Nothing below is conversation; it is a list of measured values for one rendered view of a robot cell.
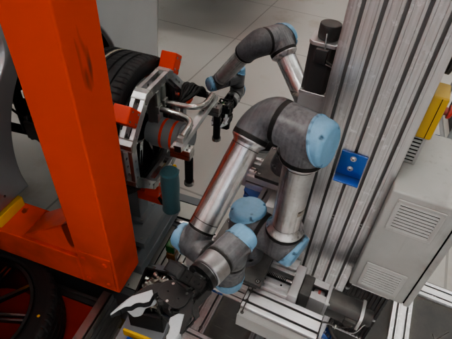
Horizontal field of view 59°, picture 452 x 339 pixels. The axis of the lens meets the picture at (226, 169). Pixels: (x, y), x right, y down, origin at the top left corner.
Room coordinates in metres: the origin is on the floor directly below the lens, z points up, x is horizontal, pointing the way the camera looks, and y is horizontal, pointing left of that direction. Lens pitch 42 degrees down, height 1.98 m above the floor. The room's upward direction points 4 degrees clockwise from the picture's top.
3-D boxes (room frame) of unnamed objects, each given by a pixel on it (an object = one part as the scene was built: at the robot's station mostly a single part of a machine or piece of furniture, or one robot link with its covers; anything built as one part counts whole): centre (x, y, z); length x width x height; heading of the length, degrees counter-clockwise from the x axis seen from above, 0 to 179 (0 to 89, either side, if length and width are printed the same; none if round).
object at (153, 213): (1.53, 0.50, 0.32); 0.40 x 0.30 x 0.28; 163
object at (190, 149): (1.26, 0.19, 0.93); 0.09 x 0.05 x 0.05; 73
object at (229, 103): (1.71, 0.02, 0.86); 0.12 x 0.08 x 0.09; 163
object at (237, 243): (0.58, -0.03, 1.21); 0.11 x 0.08 x 0.09; 143
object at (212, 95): (1.54, 0.19, 1.03); 0.19 x 0.18 x 0.11; 73
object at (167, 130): (1.46, 0.26, 0.85); 0.21 x 0.14 x 0.14; 73
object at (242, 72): (1.85, -0.01, 0.95); 0.11 x 0.08 x 0.11; 127
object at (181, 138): (1.35, 0.24, 1.03); 0.19 x 0.18 x 0.11; 73
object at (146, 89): (1.48, 0.33, 0.85); 0.54 x 0.07 x 0.54; 163
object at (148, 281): (0.82, 0.25, 0.51); 0.20 x 0.14 x 0.13; 170
